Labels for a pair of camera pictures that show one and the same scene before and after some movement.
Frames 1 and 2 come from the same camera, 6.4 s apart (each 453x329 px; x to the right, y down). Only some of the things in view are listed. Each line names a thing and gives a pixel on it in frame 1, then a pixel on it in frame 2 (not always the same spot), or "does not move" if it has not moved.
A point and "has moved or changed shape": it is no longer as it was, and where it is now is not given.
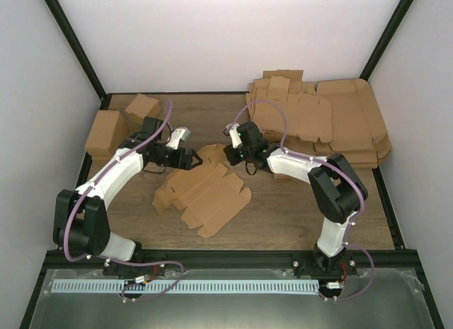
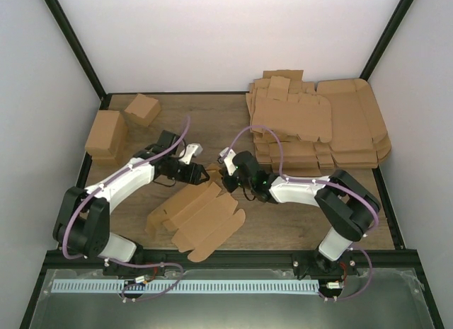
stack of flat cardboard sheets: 290,114 does not move
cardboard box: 211,199 has moved or changed shape
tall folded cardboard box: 109,129 does not move
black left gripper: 186,160 -> 194,175
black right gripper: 233,160 -> 229,187
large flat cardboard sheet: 359,133 does not move
